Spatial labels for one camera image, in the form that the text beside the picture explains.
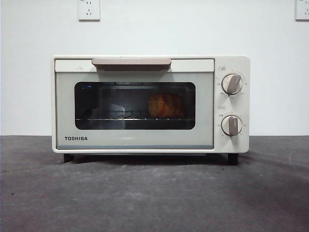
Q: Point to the white wall socket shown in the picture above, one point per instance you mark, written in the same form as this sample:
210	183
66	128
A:
302	10
88	10

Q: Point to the cream Toshiba toaster oven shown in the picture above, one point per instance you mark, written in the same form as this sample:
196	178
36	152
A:
135	141

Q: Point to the golden brown bread loaf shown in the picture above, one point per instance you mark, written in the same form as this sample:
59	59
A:
166	105

